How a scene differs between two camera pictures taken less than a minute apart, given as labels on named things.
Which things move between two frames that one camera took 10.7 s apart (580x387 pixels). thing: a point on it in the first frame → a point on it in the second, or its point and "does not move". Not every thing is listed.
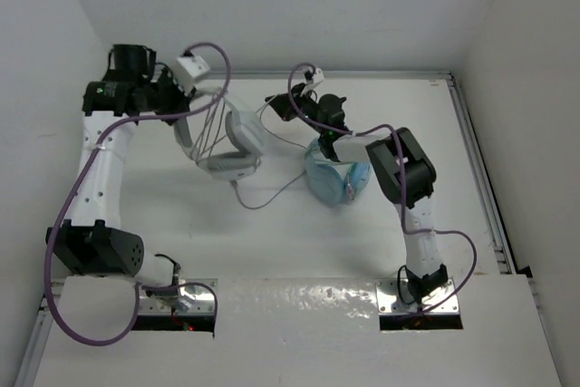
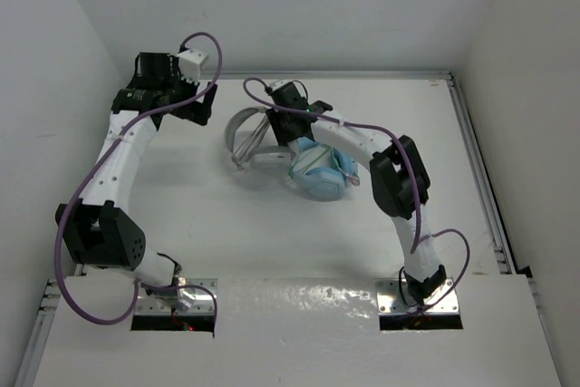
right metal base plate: [389, 303] does not move
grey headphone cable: [206, 143] → [249, 143]
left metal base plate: [189, 300] does not move
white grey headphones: [229, 165] → [262, 157]
